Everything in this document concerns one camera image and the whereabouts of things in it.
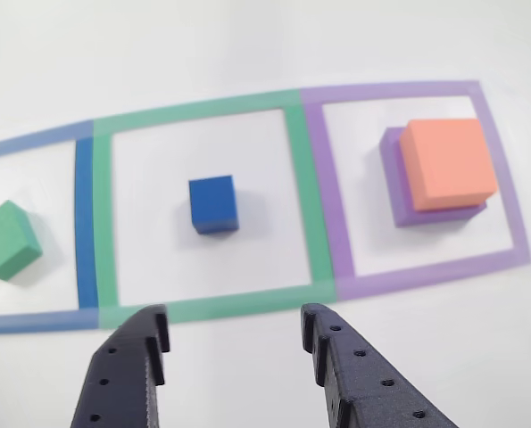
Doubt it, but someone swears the green cube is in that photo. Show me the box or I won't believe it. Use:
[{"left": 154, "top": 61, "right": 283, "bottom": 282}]
[{"left": 0, "top": 199, "right": 44, "bottom": 283}]

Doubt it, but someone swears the small blue cube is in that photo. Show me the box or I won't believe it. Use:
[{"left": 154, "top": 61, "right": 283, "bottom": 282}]
[{"left": 187, "top": 174, "right": 240, "bottom": 236}]

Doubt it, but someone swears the purple block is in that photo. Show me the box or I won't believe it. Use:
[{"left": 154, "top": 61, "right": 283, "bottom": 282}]
[{"left": 378, "top": 127, "right": 488, "bottom": 229}]

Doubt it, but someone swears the orange cube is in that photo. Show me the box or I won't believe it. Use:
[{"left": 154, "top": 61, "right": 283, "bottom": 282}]
[{"left": 398, "top": 118, "right": 500, "bottom": 212}]

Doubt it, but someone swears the blue square frame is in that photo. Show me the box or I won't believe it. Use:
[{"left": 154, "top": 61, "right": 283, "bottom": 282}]
[{"left": 0, "top": 119, "right": 101, "bottom": 335}]

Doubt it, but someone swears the green square frame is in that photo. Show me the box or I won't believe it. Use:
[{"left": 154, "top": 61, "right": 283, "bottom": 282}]
[{"left": 91, "top": 88, "right": 337, "bottom": 330}]

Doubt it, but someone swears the purple square frame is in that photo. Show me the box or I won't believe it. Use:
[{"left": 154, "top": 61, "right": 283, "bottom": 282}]
[{"left": 299, "top": 79, "right": 531, "bottom": 300}]

